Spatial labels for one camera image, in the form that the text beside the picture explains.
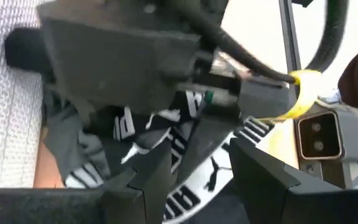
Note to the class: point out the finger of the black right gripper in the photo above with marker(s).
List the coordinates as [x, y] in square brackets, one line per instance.
[207, 140]
[26, 49]

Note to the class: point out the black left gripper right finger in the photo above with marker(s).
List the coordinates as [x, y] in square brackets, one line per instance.
[275, 196]

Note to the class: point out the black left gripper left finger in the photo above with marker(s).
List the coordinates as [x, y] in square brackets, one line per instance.
[148, 193]

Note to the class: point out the white-banded Puma underwear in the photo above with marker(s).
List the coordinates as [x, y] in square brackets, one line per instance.
[197, 179]

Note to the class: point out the black Puma waistband underwear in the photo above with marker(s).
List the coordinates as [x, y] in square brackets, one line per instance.
[126, 127]

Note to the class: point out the white perforated plastic laundry basket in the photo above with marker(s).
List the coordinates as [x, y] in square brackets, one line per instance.
[5, 124]

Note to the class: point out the yellow tape tag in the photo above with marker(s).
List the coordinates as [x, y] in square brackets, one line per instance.
[306, 90]

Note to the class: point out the person's shoe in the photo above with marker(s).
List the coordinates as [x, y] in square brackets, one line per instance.
[334, 99]

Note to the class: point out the black metal table frame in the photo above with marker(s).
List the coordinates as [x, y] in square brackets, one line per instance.
[289, 37]

